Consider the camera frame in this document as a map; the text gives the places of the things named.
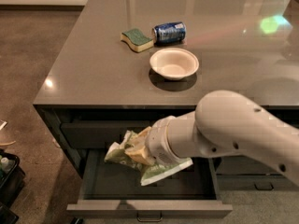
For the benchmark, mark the green jalapeno chip bag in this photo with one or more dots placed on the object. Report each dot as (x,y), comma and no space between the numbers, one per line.
(149,174)

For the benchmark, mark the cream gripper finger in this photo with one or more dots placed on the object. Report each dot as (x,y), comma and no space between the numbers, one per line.
(140,154)
(144,133)

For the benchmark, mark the grey top drawer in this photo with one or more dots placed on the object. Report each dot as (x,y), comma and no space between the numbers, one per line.
(98,134)

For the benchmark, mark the grey right middle drawer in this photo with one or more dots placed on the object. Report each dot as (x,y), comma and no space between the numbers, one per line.
(240,165)

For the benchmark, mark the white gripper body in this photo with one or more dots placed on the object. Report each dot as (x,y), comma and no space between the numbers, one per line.
(158,143)

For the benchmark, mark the black bin with bottles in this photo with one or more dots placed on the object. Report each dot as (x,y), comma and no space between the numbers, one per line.
(11,183)

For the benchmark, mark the blue soda can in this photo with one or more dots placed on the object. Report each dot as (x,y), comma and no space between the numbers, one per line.
(169,33)

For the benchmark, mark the grey counter cabinet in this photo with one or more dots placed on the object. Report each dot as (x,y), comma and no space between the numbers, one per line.
(247,46)

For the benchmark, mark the grey right bottom drawer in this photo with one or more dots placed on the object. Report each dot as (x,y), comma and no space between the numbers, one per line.
(256,182)

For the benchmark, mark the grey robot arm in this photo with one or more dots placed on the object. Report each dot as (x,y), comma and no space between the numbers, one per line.
(224,123)

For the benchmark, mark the white paper bowl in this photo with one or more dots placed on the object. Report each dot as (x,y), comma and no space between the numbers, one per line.
(174,63)

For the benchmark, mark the green and yellow sponge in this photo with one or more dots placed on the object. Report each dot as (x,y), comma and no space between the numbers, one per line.
(136,40)

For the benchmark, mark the open grey middle drawer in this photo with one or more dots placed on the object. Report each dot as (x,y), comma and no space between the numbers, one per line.
(114,190)

